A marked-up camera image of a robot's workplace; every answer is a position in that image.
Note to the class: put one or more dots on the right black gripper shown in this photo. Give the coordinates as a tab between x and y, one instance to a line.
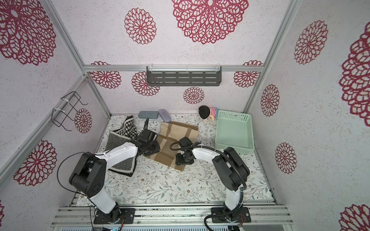
181	159

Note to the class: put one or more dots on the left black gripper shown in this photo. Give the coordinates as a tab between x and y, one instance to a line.
157	149

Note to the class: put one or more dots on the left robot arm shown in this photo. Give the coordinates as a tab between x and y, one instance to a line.
89	174

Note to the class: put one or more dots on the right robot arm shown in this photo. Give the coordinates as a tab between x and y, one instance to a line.
231	169

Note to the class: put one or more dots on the mint green plastic basket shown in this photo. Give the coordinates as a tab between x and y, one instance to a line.
234	130

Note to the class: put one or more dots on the grey rectangular case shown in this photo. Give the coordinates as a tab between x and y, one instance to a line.
148	115

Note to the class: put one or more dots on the lilac oval case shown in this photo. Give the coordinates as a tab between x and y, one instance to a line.
165	116

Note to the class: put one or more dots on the doll with black hair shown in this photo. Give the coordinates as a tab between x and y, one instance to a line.
208	113

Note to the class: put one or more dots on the dark grey wall shelf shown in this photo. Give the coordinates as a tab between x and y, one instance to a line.
184	78

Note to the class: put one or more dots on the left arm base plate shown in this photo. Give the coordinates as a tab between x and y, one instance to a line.
118	216

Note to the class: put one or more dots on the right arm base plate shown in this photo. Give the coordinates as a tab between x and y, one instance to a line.
225	216

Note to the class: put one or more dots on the black wire wall rack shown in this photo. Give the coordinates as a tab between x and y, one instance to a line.
59	115

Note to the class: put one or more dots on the aluminium front rail frame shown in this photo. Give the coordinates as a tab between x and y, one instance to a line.
186	215

